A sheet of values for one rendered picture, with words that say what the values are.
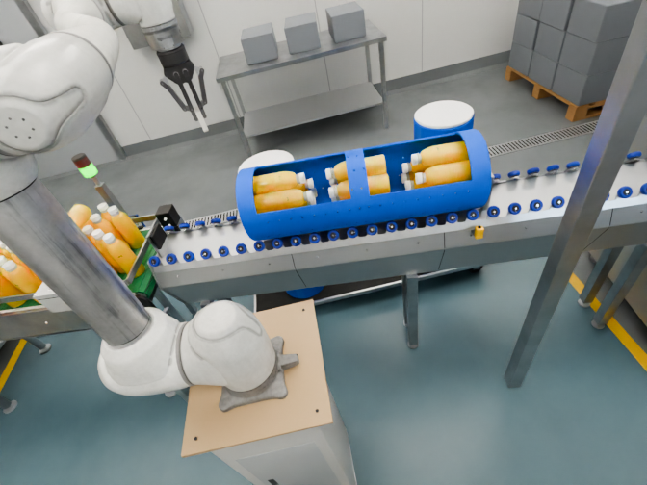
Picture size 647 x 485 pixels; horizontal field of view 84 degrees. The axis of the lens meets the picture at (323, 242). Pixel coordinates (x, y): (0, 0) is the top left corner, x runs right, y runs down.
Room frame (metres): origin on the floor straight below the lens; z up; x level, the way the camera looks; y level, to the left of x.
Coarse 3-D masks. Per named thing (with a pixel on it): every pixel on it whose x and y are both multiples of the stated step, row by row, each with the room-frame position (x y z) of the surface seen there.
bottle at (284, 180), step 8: (256, 176) 1.18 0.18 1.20; (264, 176) 1.17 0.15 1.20; (272, 176) 1.15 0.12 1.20; (280, 176) 1.14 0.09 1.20; (288, 176) 1.14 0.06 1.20; (296, 176) 1.14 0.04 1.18; (256, 184) 1.15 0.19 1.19; (264, 184) 1.14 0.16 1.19; (272, 184) 1.13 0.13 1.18; (280, 184) 1.13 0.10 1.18; (288, 184) 1.12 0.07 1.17; (296, 184) 1.13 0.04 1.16; (256, 192) 1.14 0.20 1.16; (264, 192) 1.14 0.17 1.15
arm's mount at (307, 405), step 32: (288, 320) 0.65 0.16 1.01; (288, 352) 0.54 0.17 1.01; (320, 352) 0.52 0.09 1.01; (288, 384) 0.45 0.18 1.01; (320, 384) 0.43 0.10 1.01; (192, 416) 0.43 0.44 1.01; (224, 416) 0.41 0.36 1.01; (256, 416) 0.39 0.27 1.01; (288, 416) 0.37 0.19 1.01; (320, 416) 0.35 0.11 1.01; (192, 448) 0.35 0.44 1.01
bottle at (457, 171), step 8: (432, 168) 1.01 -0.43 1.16; (440, 168) 1.00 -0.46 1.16; (448, 168) 0.99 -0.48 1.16; (456, 168) 0.98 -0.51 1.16; (464, 168) 0.97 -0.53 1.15; (424, 176) 1.01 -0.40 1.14; (432, 176) 0.99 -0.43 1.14; (440, 176) 0.98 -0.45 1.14; (448, 176) 0.97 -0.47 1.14; (456, 176) 0.97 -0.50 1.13; (464, 176) 0.96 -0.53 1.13; (432, 184) 0.99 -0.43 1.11; (440, 184) 0.98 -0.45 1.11
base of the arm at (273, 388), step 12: (276, 336) 0.60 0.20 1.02; (276, 348) 0.55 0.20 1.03; (276, 360) 0.50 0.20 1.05; (288, 360) 0.50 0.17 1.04; (276, 372) 0.48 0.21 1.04; (264, 384) 0.44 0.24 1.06; (276, 384) 0.45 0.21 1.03; (228, 396) 0.45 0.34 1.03; (240, 396) 0.44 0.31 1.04; (252, 396) 0.43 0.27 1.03; (264, 396) 0.43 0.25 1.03; (276, 396) 0.42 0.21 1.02; (228, 408) 0.42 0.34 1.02
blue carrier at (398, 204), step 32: (320, 160) 1.23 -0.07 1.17; (352, 160) 1.08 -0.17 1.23; (480, 160) 0.94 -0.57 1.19; (320, 192) 1.24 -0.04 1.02; (352, 192) 0.99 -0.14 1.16; (416, 192) 0.94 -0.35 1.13; (448, 192) 0.92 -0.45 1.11; (480, 192) 0.90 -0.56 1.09; (256, 224) 1.02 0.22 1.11; (288, 224) 1.01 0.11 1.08; (320, 224) 0.99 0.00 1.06; (352, 224) 0.99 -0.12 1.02
